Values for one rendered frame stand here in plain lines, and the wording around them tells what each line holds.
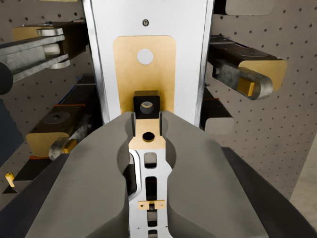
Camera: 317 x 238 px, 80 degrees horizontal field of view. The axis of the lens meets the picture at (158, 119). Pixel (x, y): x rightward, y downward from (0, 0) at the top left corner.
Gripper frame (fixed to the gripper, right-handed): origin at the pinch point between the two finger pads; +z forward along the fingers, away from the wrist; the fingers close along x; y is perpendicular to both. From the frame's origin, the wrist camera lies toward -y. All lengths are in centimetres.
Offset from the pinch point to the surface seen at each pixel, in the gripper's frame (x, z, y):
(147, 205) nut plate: -2, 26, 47
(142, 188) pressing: -2.9, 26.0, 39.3
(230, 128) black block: 19.6, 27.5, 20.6
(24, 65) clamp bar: -15.1, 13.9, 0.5
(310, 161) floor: 160, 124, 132
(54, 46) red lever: -13.7, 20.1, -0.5
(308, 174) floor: 165, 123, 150
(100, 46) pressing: -8.5, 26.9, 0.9
